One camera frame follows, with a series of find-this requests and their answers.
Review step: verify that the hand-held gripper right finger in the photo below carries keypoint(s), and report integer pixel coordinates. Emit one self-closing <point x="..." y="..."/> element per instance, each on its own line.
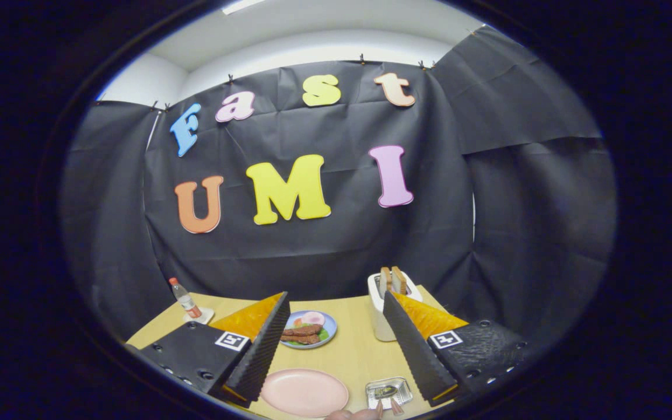
<point x="415" y="353"/>

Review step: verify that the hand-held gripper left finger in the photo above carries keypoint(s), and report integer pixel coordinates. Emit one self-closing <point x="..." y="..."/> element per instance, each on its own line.
<point x="260" y="353"/>

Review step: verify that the clear square container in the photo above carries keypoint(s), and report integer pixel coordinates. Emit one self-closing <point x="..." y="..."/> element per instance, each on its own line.
<point x="407" y="388"/>

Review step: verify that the brown meat strip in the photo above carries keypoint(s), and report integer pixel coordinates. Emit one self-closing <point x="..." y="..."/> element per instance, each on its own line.
<point x="304" y="330"/>
<point x="300" y="339"/>

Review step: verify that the white toaster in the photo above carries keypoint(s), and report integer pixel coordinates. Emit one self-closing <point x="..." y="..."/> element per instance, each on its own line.
<point x="380" y="321"/>

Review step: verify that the pink round plate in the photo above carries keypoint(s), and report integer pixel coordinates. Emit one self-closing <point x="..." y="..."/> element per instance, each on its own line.
<point x="304" y="394"/>

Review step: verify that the pink ham slice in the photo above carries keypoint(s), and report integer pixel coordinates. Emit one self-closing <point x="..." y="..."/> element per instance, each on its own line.
<point x="314" y="318"/>

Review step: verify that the white square coaster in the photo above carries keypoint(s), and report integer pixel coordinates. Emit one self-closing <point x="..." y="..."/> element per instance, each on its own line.
<point x="206" y="315"/>

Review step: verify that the green lettuce leaf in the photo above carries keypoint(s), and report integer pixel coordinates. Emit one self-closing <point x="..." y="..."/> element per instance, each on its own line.
<point x="324" y="335"/>

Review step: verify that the blue round plate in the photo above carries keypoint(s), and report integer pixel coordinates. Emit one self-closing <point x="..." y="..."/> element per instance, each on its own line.
<point x="331" y="326"/>

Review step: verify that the clear plastic water bottle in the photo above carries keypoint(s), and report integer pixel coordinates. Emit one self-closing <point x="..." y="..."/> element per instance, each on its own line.
<point x="184" y="300"/>

